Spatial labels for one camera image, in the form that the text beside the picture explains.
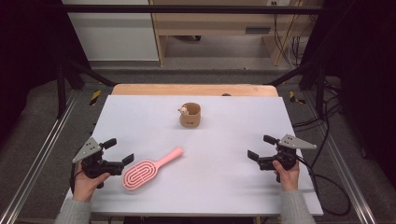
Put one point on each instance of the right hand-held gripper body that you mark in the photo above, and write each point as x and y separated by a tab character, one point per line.
286	157

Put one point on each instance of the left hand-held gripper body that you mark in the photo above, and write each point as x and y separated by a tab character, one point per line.
96	166

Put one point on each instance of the pink hairbrush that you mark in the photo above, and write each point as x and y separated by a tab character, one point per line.
140	174

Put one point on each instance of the brown cup with animal figure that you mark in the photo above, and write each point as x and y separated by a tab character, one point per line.
190	119

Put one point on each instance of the person's right hand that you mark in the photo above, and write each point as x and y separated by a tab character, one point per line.
289	179

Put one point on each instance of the person's left hand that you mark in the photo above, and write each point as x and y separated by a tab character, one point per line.
84	186

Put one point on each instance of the yellow black tape marker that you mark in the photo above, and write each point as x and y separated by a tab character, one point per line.
95	97
294	98

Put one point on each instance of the wooden table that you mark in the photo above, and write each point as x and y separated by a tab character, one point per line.
193	90

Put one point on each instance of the white cabinet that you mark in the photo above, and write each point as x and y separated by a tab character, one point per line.
115	37

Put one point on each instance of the black curtain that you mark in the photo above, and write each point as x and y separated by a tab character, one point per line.
364	77
28	56

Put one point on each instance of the wooden desk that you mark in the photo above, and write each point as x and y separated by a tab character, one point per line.
218	25

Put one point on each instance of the black horizontal bar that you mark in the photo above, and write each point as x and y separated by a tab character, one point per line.
186	8

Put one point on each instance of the aluminium rail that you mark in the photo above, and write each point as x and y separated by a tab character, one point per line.
342	165
40	155

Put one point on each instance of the black metal frame stand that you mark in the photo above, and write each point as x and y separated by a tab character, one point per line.
319	84
62	87

